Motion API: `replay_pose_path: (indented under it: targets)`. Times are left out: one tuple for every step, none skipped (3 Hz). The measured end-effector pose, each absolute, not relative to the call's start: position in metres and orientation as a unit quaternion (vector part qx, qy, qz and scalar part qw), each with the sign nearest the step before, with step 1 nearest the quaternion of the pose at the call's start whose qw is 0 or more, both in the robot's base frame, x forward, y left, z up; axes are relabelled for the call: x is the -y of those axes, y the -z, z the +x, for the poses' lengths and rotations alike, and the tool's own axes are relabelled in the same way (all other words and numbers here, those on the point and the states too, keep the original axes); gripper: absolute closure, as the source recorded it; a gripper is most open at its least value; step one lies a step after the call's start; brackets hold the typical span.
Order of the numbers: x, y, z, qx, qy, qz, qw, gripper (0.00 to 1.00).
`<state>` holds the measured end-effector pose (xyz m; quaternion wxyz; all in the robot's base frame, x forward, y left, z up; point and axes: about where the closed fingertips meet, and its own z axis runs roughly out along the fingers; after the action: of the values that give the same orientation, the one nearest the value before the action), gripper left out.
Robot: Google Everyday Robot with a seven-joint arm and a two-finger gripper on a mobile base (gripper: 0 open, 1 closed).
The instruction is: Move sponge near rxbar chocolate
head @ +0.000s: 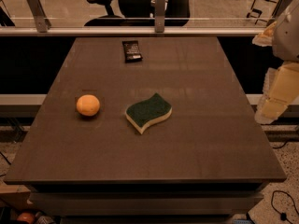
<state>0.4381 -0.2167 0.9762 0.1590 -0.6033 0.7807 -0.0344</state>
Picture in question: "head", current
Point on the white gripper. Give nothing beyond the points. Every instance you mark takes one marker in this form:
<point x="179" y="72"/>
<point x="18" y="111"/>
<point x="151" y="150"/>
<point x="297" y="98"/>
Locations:
<point x="287" y="38"/>

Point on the green and yellow sponge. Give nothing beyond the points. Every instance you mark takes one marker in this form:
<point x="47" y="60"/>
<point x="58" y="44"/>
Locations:
<point x="149" y="112"/>

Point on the black rxbar chocolate packet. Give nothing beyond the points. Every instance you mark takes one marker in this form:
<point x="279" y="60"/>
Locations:
<point x="131" y="51"/>

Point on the wooden stool in background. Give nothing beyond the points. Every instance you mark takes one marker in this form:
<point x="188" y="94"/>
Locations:
<point x="262" y="11"/>

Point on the black office chair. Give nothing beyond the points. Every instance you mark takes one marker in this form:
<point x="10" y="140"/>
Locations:
<point x="141" y="13"/>

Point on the orange fruit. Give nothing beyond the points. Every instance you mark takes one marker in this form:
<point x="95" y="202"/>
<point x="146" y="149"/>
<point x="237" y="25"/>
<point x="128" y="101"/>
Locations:
<point x="88" y="105"/>

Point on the orange object under table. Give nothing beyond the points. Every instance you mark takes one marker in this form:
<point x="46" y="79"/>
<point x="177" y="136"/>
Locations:
<point x="27" y="217"/>

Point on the right metal railing bracket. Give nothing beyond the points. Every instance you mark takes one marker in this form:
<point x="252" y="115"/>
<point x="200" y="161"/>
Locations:
<point x="280" y="7"/>

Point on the metal railing bracket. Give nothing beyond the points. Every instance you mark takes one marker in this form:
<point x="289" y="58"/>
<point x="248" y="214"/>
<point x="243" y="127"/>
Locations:
<point x="280" y="7"/>
<point x="159" y="16"/>
<point x="41" y="21"/>

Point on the middle metal railing bracket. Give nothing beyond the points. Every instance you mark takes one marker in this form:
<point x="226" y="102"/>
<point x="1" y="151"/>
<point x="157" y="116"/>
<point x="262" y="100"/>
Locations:
<point x="159" y="16"/>

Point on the left metal railing bracket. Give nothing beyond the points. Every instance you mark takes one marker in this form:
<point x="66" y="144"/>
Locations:
<point x="41" y="21"/>

